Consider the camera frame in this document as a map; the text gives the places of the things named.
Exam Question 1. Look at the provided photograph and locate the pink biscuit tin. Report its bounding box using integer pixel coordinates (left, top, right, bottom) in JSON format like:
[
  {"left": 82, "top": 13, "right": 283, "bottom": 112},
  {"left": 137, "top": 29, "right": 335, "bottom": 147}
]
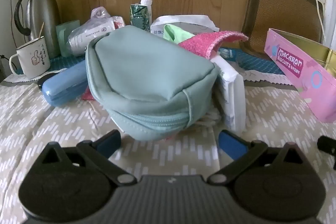
[{"left": 265, "top": 28, "right": 336, "bottom": 123}]

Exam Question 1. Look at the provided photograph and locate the blue glasses case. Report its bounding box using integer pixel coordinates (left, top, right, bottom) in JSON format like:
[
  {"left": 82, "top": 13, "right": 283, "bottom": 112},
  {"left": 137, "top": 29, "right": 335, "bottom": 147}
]
[{"left": 42, "top": 60, "right": 88, "bottom": 107}]

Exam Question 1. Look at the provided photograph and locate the white enamel mug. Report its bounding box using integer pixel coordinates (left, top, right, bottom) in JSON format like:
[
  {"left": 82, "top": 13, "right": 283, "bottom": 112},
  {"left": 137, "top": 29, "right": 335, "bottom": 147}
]
[{"left": 9, "top": 36, "right": 51, "bottom": 80}]

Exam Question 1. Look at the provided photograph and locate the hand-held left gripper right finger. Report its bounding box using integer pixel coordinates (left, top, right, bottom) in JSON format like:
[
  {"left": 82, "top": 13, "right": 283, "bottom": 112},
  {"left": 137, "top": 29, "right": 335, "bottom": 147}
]
[{"left": 209, "top": 130, "right": 305, "bottom": 185}]

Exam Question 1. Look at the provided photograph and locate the steel thermos jug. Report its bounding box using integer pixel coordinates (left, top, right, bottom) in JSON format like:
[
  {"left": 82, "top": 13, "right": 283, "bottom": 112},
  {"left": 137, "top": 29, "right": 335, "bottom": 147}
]
[{"left": 14, "top": 0, "right": 62, "bottom": 59}]

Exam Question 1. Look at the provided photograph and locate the white paper envelope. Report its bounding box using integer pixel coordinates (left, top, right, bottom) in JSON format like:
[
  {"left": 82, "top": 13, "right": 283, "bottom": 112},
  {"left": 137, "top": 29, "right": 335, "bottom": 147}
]
[{"left": 150, "top": 15, "right": 220, "bottom": 37}]

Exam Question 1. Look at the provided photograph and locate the thin wooden stick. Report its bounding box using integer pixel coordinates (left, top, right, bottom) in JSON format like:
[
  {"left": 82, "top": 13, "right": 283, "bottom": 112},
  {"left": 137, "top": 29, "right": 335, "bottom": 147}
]
[{"left": 37, "top": 21, "right": 45, "bottom": 40}]

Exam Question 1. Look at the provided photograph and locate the white tissue packet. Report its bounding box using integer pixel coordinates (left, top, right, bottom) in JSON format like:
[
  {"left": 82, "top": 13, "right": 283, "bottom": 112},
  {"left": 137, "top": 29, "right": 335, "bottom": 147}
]
[{"left": 211, "top": 55, "right": 247, "bottom": 135}]

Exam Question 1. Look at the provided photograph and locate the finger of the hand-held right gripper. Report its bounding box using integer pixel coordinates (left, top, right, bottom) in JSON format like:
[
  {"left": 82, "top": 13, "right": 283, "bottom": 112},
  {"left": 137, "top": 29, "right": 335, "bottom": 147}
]
[{"left": 317, "top": 135, "right": 336, "bottom": 159}]

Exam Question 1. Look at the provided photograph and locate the teal fabric zipper pouch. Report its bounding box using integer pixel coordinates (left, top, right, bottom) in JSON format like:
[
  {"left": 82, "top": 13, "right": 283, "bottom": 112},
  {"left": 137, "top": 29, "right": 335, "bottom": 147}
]
[{"left": 85, "top": 25, "right": 219, "bottom": 141}]

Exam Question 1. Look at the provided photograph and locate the green drink carton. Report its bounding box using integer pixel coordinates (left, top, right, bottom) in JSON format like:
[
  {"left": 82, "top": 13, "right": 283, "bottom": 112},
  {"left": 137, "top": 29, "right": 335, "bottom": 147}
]
[{"left": 130, "top": 3, "right": 153, "bottom": 31}]

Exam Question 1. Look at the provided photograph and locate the small blue packet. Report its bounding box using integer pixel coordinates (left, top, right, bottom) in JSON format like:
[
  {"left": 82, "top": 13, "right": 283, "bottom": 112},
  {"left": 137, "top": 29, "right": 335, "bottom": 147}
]
[{"left": 219, "top": 48, "right": 238, "bottom": 62}]

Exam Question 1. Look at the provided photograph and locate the small pink cloth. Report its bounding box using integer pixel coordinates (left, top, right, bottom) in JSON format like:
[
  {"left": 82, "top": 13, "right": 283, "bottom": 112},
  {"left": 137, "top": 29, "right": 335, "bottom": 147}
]
[{"left": 81, "top": 86, "right": 96, "bottom": 102}]

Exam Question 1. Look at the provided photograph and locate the green translucent box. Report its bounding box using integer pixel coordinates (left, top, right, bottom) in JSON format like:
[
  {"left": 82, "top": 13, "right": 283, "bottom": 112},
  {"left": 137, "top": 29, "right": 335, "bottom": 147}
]
[{"left": 56, "top": 20, "right": 80, "bottom": 57}]

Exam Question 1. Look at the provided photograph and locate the light green cloth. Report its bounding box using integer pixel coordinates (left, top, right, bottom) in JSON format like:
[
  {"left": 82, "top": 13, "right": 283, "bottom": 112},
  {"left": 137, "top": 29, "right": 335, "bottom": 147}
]
[{"left": 163, "top": 24, "right": 195, "bottom": 43}]

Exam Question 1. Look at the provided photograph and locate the pink terry towel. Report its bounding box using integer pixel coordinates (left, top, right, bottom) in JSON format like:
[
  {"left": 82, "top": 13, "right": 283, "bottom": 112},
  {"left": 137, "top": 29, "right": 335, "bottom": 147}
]
[{"left": 178, "top": 31, "right": 249, "bottom": 60}]

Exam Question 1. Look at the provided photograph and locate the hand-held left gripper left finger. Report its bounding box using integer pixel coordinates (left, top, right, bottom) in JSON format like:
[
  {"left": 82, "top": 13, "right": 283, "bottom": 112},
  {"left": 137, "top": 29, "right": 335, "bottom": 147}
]
[{"left": 39, "top": 130, "right": 137, "bottom": 186}]

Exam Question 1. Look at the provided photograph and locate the teal checkered mat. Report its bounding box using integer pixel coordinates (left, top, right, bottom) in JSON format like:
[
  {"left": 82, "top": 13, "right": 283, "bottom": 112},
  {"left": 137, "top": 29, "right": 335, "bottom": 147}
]
[{"left": 10, "top": 49, "right": 286, "bottom": 76}]

